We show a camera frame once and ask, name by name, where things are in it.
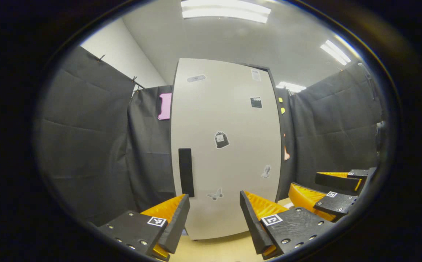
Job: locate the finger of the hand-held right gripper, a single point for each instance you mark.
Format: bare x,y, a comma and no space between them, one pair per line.
336,204
336,182

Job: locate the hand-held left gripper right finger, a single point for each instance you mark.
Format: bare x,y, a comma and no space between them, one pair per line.
252,225

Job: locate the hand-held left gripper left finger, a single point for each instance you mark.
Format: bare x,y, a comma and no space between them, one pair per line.
178,225

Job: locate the light grey cabinet door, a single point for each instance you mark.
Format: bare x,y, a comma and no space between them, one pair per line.
210,109

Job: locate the flat blue book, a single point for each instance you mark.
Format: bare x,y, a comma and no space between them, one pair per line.
185,231

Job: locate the ceiling strip light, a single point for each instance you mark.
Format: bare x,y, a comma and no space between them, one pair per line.
336,52
291,87
225,11

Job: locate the black backdrop cloth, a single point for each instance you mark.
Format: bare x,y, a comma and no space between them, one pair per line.
87,145

